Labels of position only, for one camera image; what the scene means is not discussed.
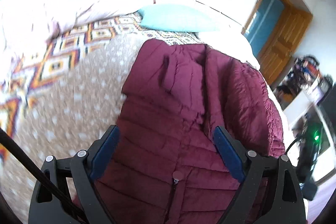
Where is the maroon quilted puffer jacket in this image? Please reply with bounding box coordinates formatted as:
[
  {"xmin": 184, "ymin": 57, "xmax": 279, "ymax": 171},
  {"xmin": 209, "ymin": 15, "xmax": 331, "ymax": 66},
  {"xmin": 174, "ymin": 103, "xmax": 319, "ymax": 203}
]
[{"xmin": 95, "ymin": 39, "xmax": 285, "ymax": 223}]

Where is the cluttered clothes shelf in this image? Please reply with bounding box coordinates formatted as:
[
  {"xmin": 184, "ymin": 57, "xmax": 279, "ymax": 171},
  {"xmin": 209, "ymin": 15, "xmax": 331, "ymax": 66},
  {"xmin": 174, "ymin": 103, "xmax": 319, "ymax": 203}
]
[{"xmin": 273, "ymin": 55, "xmax": 321, "ymax": 110}]

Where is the white tv cabinet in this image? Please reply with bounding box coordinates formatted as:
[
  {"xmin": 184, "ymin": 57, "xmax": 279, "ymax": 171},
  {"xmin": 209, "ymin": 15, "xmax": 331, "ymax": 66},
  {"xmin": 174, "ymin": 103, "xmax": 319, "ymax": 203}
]
[{"xmin": 283, "ymin": 89, "xmax": 335, "ymax": 184}]

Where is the patterned quilted bedspread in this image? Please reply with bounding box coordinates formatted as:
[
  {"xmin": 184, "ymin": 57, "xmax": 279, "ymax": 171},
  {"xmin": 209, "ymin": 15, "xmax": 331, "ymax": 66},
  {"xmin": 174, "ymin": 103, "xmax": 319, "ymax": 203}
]
[{"xmin": 0, "ymin": 12, "xmax": 206, "ymax": 219}]

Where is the wooden door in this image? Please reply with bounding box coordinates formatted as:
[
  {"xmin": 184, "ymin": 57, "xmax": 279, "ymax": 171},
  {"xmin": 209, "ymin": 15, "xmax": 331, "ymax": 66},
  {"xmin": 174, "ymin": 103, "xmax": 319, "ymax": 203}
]
[{"xmin": 257, "ymin": 7, "xmax": 313, "ymax": 85}]

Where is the white pillow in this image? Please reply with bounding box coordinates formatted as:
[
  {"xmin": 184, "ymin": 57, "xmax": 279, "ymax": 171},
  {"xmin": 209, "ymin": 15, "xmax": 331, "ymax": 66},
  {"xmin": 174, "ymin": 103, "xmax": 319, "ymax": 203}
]
[{"xmin": 195, "ymin": 27, "xmax": 260, "ymax": 70}]

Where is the pink floral duvet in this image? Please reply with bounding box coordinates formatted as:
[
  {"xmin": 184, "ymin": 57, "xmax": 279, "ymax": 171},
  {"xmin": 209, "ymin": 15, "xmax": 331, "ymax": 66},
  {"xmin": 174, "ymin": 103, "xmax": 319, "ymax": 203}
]
[{"xmin": 1, "ymin": 0, "xmax": 154, "ymax": 59}]

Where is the teal pillow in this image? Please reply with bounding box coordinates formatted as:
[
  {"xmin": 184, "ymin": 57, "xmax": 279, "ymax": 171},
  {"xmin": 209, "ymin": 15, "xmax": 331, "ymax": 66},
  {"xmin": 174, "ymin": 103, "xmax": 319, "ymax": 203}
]
[{"xmin": 137, "ymin": 4, "xmax": 218, "ymax": 32}]

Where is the black cable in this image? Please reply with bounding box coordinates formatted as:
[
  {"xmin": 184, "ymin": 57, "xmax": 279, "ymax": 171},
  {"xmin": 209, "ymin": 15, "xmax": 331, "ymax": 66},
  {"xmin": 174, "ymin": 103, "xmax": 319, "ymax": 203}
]
[{"xmin": 0, "ymin": 127, "xmax": 90, "ymax": 224}]

